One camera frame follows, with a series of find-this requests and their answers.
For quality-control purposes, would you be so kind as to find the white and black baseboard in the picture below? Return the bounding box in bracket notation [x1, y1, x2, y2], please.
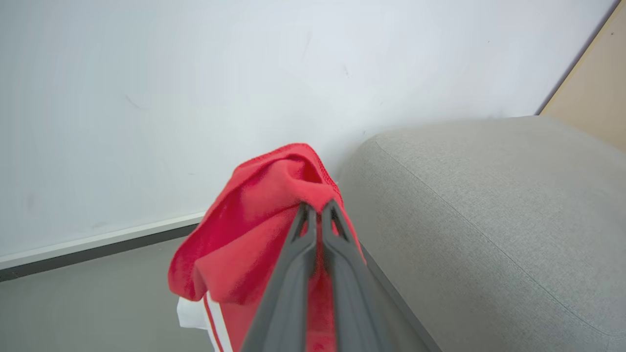
[0, 211, 206, 283]

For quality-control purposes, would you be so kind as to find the grey fabric sofa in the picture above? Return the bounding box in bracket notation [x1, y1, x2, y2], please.
[337, 116, 626, 352]

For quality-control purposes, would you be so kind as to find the beige wooden panel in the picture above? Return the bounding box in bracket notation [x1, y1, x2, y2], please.
[538, 0, 626, 153]

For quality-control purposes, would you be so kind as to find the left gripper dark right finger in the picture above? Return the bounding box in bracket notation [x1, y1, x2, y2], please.
[321, 199, 395, 352]

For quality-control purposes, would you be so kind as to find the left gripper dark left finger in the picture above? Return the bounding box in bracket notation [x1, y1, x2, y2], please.
[241, 202, 319, 352]

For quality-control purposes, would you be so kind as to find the red garment with white trim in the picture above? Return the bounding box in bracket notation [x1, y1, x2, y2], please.
[168, 143, 367, 352]

